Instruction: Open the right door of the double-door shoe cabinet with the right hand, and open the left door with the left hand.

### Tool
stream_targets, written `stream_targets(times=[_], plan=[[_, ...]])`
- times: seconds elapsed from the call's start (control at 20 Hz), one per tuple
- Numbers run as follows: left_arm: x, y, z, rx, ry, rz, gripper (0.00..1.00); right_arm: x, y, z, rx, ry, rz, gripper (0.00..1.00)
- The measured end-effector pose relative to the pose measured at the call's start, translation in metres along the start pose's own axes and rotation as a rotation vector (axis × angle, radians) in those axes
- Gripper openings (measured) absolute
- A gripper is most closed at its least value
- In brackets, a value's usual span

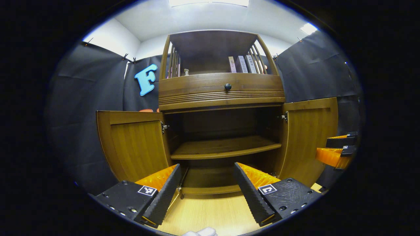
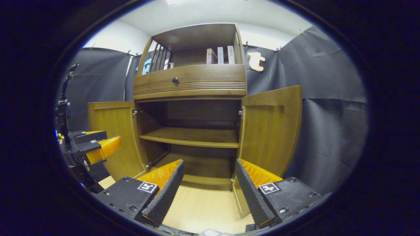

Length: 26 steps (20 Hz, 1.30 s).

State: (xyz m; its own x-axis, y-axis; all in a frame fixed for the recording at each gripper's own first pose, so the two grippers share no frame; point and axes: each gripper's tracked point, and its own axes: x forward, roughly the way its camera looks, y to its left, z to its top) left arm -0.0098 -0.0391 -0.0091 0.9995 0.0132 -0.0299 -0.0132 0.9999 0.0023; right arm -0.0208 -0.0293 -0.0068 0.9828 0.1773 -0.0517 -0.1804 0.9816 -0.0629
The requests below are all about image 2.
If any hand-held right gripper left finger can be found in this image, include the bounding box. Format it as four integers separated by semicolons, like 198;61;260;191
95;159;185;227

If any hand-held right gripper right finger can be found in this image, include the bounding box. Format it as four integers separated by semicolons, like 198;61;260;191
235;158;322;229

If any wooden shoe cabinet door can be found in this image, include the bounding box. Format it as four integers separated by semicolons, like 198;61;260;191
232;86;303;218
88;101;149;182

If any wooden inner shelf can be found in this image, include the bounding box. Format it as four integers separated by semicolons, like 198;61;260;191
140;127;239;148

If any black backdrop cloth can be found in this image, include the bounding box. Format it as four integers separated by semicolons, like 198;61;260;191
56;26;369;195

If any wooden ridged drawer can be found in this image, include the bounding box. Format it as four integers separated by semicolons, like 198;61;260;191
133;64;247;100

